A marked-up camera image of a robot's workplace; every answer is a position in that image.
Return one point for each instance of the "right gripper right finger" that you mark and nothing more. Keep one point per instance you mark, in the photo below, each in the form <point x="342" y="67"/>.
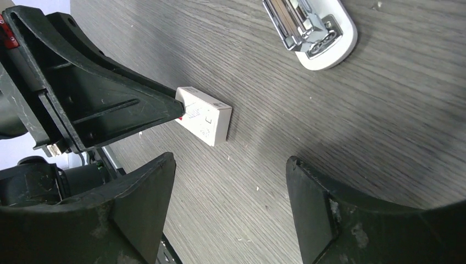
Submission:
<point x="336" y="223"/>

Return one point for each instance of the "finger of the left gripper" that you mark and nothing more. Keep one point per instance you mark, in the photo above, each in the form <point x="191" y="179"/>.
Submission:
<point x="66" y="92"/>

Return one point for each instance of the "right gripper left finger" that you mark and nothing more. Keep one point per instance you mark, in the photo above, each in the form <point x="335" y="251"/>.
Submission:
<point x="86" y="214"/>

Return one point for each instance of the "white staple box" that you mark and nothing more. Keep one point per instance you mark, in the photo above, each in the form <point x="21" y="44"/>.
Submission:
<point x="205" y="116"/>

